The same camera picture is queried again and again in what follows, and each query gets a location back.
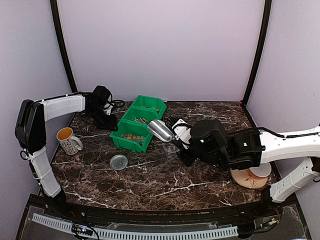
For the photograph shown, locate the white slotted cable duct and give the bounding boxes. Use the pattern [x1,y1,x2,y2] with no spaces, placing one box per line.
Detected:
[31,213,239,240]

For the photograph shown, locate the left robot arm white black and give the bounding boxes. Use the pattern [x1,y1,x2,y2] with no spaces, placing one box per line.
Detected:
[14,85,118,198]

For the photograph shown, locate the green bin mixed candies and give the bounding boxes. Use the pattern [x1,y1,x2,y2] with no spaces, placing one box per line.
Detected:
[121,106,160,125]

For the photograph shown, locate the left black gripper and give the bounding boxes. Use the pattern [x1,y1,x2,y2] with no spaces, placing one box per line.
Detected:
[86,106,118,132]

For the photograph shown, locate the white patterned mug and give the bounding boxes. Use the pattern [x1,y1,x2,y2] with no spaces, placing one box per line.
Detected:
[56,127,84,156]

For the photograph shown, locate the black frame post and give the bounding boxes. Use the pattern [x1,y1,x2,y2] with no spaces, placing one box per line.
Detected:
[242,0,272,108]
[49,0,78,93]

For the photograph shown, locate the beige floral plate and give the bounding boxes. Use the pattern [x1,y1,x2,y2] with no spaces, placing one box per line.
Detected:
[230,169,268,189]

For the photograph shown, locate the left black frame post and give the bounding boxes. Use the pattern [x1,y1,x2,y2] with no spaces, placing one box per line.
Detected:
[49,0,78,93]

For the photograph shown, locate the black front rail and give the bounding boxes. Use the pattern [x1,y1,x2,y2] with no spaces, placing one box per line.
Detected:
[19,194,298,227]

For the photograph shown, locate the green bin colourful candies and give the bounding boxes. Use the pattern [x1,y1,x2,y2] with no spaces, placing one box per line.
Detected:
[109,120,153,153]

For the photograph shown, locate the grey round plastic lid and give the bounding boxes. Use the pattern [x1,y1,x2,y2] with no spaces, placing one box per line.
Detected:
[109,154,129,171]

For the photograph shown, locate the white orange bowl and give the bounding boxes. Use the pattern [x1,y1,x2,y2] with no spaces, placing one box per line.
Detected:
[249,163,272,178]

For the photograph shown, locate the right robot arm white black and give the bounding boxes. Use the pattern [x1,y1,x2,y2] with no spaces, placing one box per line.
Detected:
[165,116,320,217]

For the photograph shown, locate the clear plastic cup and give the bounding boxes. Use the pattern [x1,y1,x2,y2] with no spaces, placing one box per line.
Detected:
[162,142,180,158]

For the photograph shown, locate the metal scoop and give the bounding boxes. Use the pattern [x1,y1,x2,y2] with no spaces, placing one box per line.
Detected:
[147,119,174,143]

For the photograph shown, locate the right black frame post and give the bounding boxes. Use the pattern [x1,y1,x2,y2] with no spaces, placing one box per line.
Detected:
[242,0,272,108]

